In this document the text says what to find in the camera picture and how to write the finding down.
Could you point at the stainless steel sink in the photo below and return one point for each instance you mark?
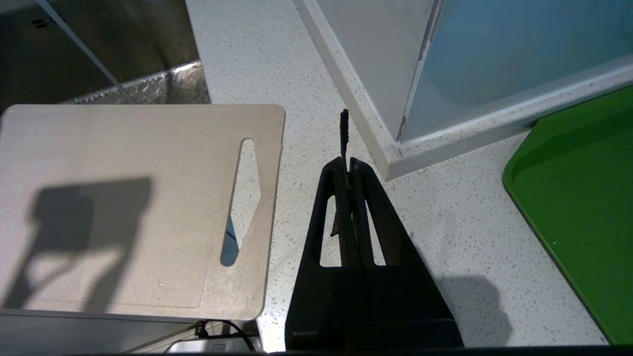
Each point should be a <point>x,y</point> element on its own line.
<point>99,49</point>

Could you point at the frosted glass window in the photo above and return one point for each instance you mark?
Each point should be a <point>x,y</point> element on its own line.
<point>504,54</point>

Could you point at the green plastic tray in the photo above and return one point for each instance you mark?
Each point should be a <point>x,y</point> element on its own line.
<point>583,198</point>

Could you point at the thin dark scrubbing pad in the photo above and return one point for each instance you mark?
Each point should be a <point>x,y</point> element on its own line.
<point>344,129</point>

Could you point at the beige cutting board with slot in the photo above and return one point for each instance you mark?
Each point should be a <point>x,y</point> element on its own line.
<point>123,207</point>

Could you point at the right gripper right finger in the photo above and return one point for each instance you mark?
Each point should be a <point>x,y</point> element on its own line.
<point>395,306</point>

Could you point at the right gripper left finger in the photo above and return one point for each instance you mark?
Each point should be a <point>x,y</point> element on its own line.
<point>316,306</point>

